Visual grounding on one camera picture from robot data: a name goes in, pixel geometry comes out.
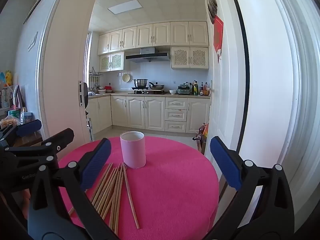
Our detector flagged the gas stove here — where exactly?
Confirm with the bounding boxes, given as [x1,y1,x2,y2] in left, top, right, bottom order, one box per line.
[128,88,167,95]

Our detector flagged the cream lower kitchen cabinets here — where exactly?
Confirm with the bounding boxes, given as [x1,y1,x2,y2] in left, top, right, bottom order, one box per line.
[86,95,211,133]

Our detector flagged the red square door decoration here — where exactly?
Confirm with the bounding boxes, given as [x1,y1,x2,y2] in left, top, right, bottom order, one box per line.
[213,15,224,62]

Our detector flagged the long wall frame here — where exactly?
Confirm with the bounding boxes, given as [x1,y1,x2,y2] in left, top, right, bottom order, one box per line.
[24,0,54,25]

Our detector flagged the black range hood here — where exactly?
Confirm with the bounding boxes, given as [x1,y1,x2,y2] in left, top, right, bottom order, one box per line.
[125,47,168,63]

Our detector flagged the pink cylindrical cup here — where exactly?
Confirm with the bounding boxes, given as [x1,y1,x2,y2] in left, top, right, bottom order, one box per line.
[120,131,146,169]

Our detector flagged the small lattice door cabinet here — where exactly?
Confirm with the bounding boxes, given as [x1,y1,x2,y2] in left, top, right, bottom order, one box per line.
[99,52,125,72]

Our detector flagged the kitchen window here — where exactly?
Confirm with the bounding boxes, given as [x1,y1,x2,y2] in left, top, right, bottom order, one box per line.
[84,32,90,83]

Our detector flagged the square ceiling light panel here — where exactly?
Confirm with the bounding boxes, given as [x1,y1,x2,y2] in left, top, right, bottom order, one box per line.
[107,0,143,14]

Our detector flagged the black appliance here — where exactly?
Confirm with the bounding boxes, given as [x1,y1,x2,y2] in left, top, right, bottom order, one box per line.
[83,82,89,108]

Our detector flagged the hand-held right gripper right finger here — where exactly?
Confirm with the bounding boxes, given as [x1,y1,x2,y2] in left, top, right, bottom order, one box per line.
[205,136,295,240]

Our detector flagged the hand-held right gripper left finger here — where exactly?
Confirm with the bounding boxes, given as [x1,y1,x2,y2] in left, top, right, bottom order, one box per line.
[27,138,120,240]

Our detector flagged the green electric cooker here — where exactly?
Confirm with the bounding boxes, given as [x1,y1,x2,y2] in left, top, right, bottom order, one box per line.
[177,83,192,95]

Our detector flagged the bundle of wooden chopsticks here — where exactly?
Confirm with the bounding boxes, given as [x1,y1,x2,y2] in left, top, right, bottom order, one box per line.
[69,162,140,235]

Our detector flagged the wide lattice door cabinet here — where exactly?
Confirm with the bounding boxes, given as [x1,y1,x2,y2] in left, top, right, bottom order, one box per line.
[171,47,209,69]

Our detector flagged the brown box on floor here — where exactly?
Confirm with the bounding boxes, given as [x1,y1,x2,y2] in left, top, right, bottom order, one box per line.
[192,135,207,154]

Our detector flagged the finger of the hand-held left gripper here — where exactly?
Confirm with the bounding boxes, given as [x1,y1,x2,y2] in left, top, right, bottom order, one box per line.
[0,119,42,147]
[5,128,75,167]

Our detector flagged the white shelf rack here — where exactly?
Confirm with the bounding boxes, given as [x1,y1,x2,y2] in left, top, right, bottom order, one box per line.
[86,110,93,140]

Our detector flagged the feather fan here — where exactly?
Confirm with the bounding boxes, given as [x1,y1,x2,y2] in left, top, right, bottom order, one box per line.
[206,0,218,25]

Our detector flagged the white door with handle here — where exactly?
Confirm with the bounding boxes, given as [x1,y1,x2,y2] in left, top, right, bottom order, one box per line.
[205,0,244,155]

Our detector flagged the white door with lock plates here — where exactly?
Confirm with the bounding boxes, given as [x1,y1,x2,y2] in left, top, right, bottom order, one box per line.
[37,0,103,145]

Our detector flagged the hanging utensil rack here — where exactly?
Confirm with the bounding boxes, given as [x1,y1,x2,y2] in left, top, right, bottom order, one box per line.
[89,67,103,90]

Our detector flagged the row of books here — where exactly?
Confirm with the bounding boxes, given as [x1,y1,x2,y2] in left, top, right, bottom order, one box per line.
[0,86,25,108]

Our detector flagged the cream kitchen cabinets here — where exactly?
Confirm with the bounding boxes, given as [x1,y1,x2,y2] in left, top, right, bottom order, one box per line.
[86,95,211,133]
[97,21,209,55]

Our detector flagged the cream upper kitchen cabinets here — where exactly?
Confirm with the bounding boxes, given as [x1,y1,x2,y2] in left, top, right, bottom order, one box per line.
[97,21,209,55]

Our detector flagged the steel cooking pot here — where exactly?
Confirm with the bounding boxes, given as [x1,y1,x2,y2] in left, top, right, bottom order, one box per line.
[133,78,149,89]

